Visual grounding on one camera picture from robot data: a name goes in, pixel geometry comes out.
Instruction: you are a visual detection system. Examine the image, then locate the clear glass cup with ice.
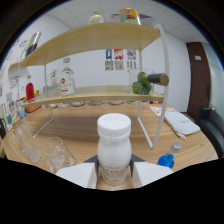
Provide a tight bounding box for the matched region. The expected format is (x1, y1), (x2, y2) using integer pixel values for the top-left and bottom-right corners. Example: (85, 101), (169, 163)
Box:
(40, 136), (78, 174)

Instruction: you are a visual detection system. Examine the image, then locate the silver bottle cap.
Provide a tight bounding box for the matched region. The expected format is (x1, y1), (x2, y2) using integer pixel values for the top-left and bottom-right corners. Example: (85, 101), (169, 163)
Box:
(170, 141), (182, 153)

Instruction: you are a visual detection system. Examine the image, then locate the white milk bottle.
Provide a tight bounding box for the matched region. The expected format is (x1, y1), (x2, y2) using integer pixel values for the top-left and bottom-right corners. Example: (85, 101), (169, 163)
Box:
(96, 112), (133, 186)

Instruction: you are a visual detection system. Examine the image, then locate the white notebook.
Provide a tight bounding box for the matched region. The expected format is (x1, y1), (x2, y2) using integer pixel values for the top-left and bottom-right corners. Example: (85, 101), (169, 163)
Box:
(163, 111), (202, 137)

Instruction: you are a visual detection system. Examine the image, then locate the black chair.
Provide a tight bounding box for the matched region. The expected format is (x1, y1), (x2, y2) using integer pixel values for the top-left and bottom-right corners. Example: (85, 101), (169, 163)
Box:
(196, 107), (224, 158)

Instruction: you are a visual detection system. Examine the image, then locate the black kettle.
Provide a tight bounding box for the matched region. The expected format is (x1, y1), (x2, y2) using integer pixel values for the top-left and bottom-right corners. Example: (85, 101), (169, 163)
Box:
(0, 118), (7, 139)

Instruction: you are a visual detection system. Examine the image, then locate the dark muddler with wooden end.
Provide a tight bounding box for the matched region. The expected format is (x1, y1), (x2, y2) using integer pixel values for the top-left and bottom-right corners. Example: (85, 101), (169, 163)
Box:
(147, 72), (170, 87)

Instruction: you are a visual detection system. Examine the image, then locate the red liquid bottle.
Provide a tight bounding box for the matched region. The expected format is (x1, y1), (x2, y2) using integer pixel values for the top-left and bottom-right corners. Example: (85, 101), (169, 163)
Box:
(25, 82), (36, 102)

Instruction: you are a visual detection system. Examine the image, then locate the brown door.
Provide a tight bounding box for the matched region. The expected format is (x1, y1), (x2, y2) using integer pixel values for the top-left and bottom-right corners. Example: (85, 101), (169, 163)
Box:
(185, 41), (212, 121)

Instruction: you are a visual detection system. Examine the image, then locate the multicolour poster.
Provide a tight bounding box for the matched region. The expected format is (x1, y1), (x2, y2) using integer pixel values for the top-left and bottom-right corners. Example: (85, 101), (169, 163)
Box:
(126, 49), (137, 61)

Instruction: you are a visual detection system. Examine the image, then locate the red poster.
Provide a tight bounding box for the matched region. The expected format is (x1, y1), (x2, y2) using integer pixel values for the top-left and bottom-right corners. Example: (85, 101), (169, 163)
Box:
(113, 48), (124, 61)

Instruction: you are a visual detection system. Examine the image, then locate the two-tier wood and white rack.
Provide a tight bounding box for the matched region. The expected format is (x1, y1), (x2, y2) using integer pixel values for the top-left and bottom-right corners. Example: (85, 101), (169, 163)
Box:
(16, 22), (171, 150)

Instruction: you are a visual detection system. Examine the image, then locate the clear bottle with green cap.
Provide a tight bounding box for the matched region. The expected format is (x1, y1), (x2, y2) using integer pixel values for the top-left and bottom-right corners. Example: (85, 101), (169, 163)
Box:
(88, 10), (105, 26)

